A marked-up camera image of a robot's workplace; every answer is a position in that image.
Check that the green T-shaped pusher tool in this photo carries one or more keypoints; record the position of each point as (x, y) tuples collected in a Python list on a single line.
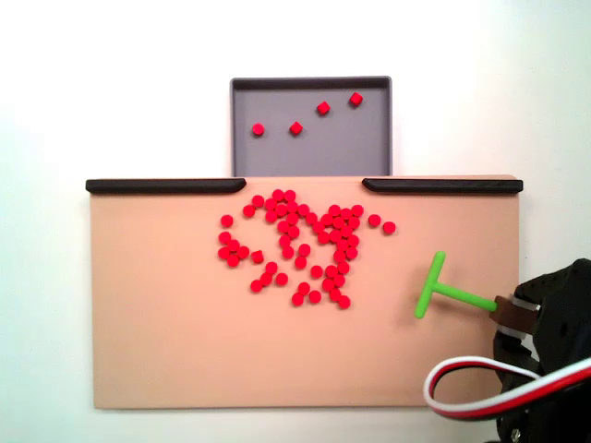
[(461, 295)]

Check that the grey plastic tray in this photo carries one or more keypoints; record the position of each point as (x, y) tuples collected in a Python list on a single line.
[(323, 152)]

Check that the brown tool holder block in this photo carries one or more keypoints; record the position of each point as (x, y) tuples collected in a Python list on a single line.
[(515, 316)]

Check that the beige flat board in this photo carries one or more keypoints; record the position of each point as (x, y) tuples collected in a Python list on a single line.
[(184, 323)]

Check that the red cylindrical granule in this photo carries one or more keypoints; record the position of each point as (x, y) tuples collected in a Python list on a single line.
[(318, 227), (258, 200), (357, 210), (315, 296), (343, 267), (266, 277), (257, 256), (258, 129), (300, 262), (288, 251), (281, 210), (234, 245), (346, 213), (374, 220), (226, 220), (243, 252), (331, 271), (224, 252), (256, 285), (323, 108), (335, 293), (328, 283), (292, 207), (326, 219), (283, 225), (289, 195), (303, 210), (334, 211), (340, 255), (293, 218), (335, 235), (281, 278), (271, 267), (389, 227), (233, 260), (352, 252), (270, 203), (249, 211), (285, 240), (338, 223), (278, 195), (317, 271), (353, 240), (298, 299), (225, 237), (353, 223), (323, 237), (303, 288), (296, 128), (342, 243), (312, 218), (271, 216), (292, 230), (339, 280), (346, 231), (344, 302), (304, 249), (354, 99)]

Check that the black board edge rail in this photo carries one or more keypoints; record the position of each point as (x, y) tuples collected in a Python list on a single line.
[(438, 186), (161, 186)]

